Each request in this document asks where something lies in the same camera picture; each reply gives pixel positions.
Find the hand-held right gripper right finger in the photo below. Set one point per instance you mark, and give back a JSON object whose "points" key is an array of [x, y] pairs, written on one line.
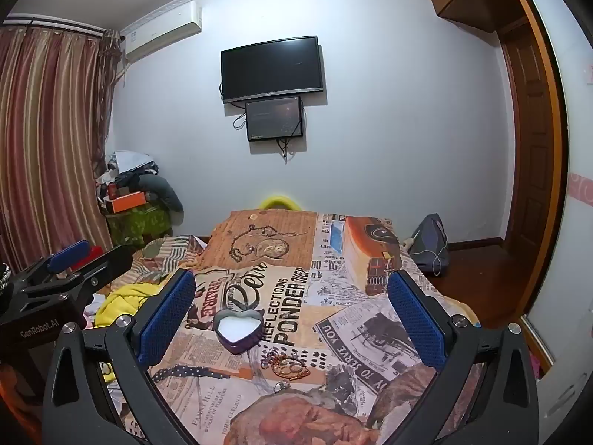
{"points": [[417, 320]]}

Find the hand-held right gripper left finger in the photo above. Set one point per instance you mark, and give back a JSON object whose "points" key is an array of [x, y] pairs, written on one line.
{"points": [[167, 315]]}

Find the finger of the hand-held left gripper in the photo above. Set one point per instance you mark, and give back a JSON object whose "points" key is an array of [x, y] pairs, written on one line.
{"points": [[69, 256], [104, 271]]}

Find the purple heart-shaped tin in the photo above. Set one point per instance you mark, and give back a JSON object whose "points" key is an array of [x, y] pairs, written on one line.
{"points": [[238, 330]]}

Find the jewelry pile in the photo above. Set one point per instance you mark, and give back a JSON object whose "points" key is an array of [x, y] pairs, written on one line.
{"points": [[287, 365]]}

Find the red white grey box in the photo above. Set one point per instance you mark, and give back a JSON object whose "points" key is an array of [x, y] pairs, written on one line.
{"points": [[90, 255]]}

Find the yellow cloth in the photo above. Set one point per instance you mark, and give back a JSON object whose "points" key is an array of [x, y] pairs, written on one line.
{"points": [[123, 301]]}

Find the green patterned cloth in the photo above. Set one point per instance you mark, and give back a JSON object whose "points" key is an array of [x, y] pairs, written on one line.
{"points": [[136, 227]]}

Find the striped patchwork blanket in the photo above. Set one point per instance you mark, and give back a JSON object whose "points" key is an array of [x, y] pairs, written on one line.
{"points": [[167, 255]]}

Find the orange box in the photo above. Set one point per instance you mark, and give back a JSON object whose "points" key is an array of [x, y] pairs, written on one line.
{"points": [[129, 201]]}

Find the dark blue bag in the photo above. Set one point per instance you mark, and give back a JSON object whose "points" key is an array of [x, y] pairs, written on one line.
{"points": [[433, 236]]}

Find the printed newspaper-pattern tablecloth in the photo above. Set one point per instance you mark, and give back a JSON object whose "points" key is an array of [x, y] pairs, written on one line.
{"points": [[324, 296]]}

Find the grey padded cloth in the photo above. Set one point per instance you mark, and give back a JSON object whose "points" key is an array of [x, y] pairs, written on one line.
{"points": [[164, 192]]}

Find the pile of clothes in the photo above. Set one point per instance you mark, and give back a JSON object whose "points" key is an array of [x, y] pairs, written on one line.
{"points": [[127, 167]]}

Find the striped brown curtain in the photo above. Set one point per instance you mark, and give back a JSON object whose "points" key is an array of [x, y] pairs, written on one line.
{"points": [[46, 148]]}

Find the brown wooden door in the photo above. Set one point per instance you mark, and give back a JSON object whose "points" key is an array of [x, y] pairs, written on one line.
{"points": [[528, 139]]}

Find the small black monitor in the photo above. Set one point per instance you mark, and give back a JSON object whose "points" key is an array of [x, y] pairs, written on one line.
{"points": [[273, 118]]}

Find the white wardrobe sliding door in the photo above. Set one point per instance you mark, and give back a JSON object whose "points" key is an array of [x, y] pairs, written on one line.
{"points": [[579, 157]]}

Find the white air conditioner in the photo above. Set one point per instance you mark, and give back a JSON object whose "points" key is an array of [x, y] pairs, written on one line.
{"points": [[162, 32]]}

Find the white curtain rail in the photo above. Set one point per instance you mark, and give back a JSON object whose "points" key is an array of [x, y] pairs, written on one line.
{"points": [[55, 23]]}

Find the black wall television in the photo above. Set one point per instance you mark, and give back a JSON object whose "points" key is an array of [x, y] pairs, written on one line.
{"points": [[271, 69]]}

